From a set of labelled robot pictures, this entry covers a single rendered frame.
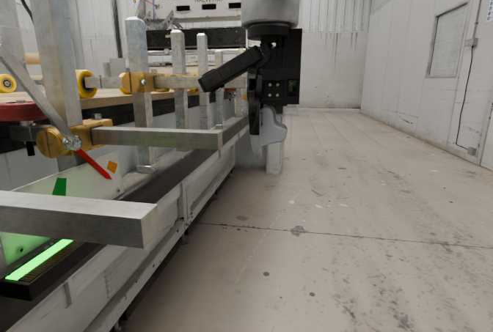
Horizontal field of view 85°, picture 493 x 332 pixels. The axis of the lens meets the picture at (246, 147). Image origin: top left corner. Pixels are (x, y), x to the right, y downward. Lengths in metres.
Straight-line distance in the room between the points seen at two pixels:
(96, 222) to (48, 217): 0.05
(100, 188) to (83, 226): 0.33
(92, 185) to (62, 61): 0.23
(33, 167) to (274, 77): 0.61
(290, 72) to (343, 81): 8.81
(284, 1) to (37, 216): 0.39
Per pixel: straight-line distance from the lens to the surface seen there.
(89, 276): 0.71
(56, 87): 0.56
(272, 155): 2.81
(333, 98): 9.19
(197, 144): 0.48
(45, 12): 0.57
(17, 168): 0.79
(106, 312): 1.21
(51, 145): 0.55
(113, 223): 0.28
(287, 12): 0.43
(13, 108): 0.67
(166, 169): 0.83
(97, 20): 11.49
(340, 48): 9.24
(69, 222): 0.30
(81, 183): 0.58
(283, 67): 0.44
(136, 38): 0.77
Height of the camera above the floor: 0.95
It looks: 14 degrees down
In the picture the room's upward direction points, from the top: straight up
